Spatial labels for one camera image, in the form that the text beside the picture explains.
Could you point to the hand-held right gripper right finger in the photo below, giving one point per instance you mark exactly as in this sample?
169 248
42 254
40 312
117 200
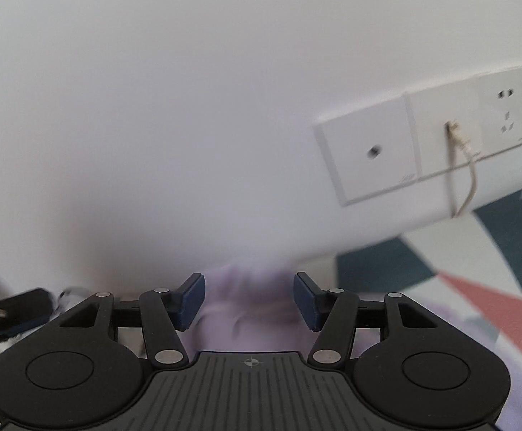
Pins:
306 301

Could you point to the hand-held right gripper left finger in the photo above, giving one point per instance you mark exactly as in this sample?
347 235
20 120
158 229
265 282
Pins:
189 301

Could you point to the lavender sweatshirt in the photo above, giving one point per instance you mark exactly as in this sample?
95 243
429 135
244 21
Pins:
252 323

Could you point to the geometric patterned tablecloth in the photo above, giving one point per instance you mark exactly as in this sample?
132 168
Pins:
503 251

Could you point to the white power socket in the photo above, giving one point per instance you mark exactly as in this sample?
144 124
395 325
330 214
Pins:
505 112

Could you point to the white network wall plate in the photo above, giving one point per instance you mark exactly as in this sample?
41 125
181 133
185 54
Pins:
431 103

